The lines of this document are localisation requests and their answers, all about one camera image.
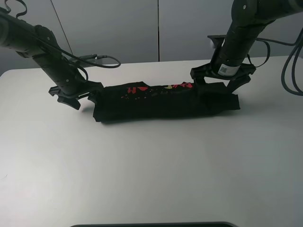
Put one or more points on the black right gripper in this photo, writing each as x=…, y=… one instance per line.
x=238, y=76

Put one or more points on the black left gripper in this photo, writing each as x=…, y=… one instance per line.
x=69, y=92

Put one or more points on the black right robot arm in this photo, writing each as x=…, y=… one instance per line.
x=249, y=19

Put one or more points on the black printed t-shirt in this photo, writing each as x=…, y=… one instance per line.
x=136, y=101

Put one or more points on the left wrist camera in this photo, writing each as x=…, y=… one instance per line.
x=92, y=58

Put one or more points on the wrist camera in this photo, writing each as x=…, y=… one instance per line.
x=92, y=58
x=217, y=41

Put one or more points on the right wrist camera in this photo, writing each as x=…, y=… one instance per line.
x=217, y=41

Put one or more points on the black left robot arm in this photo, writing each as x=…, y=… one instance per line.
x=39, y=44

